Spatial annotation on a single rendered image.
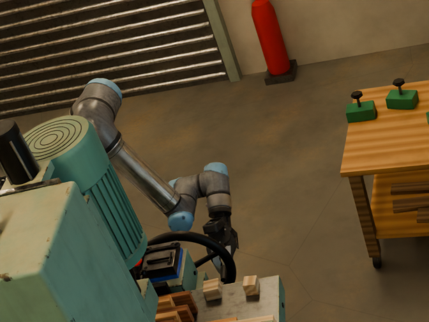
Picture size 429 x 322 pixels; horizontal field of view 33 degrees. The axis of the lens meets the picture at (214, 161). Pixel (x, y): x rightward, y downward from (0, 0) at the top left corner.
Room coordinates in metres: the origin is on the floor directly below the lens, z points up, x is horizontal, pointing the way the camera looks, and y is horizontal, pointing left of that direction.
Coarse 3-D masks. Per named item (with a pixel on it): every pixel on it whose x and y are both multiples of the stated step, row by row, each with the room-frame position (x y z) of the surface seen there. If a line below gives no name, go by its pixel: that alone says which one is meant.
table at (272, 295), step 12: (204, 276) 1.46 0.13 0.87; (276, 276) 1.32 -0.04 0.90; (228, 288) 1.34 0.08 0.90; (240, 288) 1.33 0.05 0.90; (264, 288) 1.30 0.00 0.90; (276, 288) 1.28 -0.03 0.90; (204, 300) 1.33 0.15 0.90; (216, 300) 1.32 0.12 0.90; (228, 300) 1.30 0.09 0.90; (240, 300) 1.29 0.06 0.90; (252, 300) 1.27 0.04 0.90; (264, 300) 1.26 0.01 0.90; (276, 300) 1.24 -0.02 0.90; (204, 312) 1.29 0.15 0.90; (216, 312) 1.28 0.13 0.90; (228, 312) 1.27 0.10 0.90; (240, 312) 1.25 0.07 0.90; (252, 312) 1.24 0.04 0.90; (264, 312) 1.22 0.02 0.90; (276, 312) 1.21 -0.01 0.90
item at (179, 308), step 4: (168, 308) 1.30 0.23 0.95; (172, 308) 1.29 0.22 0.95; (176, 308) 1.29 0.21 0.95; (180, 308) 1.28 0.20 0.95; (184, 308) 1.28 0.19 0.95; (188, 308) 1.28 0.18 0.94; (156, 312) 1.30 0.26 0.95; (160, 312) 1.29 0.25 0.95; (164, 312) 1.29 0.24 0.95; (180, 312) 1.27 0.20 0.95; (184, 312) 1.27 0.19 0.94; (188, 312) 1.27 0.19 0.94; (180, 316) 1.28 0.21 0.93; (184, 316) 1.27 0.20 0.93; (188, 316) 1.27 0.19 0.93; (192, 316) 1.28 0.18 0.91; (184, 320) 1.27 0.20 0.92; (188, 320) 1.27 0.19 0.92; (192, 320) 1.27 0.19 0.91
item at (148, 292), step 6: (138, 282) 1.28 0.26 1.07; (144, 282) 1.28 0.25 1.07; (150, 282) 1.28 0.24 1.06; (144, 288) 1.26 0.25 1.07; (150, 288) 1.27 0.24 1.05; (144, 294) 1.24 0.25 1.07; (150, 294) 1.26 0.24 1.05; (156, 294) 1.28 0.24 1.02; (144, 300) 1.22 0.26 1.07; (150, 300) 1.24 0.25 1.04; (156, 300) 1.27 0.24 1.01; (150, 306) 1.23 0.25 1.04; (156, 306) 1.26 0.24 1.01
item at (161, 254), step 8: (152, 248) 1.48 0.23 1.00; (176, 248) 1.45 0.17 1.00; (144, 256) 1.46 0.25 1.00; (152, 256) 1.45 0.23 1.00; (160, 256) 1.43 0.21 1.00; (168, 256) 1.42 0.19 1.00; (176, 256) 1.42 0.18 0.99; (144, 264) 1.43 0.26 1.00; (152, 264) 1.42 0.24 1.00; (160, 264) 1.40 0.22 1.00; (168, 264) 1.39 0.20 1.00; (176, 264) 1.40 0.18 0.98; (136, 272) 1.40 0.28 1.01; (152, 272) 1.40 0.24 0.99; (160, 272) 1.39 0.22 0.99; (168, 272) 1.39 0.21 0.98; (176, 272) 1.38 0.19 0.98; (152, 280) 1.40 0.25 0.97; (160, 280) 1.39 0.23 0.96
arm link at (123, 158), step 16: (80, 112) 1.83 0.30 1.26; (96, 112) 1.82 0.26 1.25; (96, 128) 1.79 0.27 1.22; (112, 128) 1.80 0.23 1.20; (112, 144) 1.77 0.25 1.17; (112, 160) 1.78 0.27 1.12; (128, 160) 1.77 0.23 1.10; (128, 176) 1.77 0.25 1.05; (144, 176) 1.76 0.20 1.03; (160, 176) 1.79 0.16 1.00; (144, 192) 1.76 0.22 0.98; (160, 192) 1.76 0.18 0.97; (176, 192) 1.78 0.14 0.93; (160, 208) 1.76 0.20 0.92; (176, 208) 1.75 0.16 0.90; (192, 208) 1.77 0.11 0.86; (176, 224) 1.73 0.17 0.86; (192, 224) 1.73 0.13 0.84
